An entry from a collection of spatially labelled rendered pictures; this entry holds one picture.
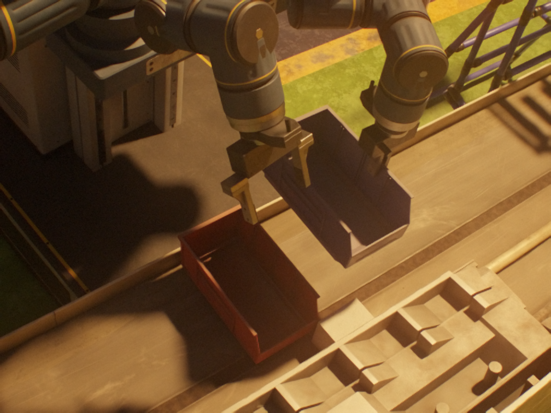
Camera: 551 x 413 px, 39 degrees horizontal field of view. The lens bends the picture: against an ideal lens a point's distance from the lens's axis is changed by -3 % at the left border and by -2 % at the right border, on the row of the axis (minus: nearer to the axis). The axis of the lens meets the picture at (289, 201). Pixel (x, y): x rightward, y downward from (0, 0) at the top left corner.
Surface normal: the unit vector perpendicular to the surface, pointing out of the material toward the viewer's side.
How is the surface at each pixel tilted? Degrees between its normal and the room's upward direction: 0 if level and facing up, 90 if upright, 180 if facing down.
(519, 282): 0
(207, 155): 0
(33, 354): 2
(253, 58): 70
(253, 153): 65
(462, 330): 10
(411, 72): 90
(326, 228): 92
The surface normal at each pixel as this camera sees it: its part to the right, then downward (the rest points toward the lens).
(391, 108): -0.48, 0.66
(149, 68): 0.68, 0.64
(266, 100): 0.55, 0.40
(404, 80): 0.08, 0.82
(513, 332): 0.04, -0.71
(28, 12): 0.75, 0.33
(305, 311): -0.79, 0.39
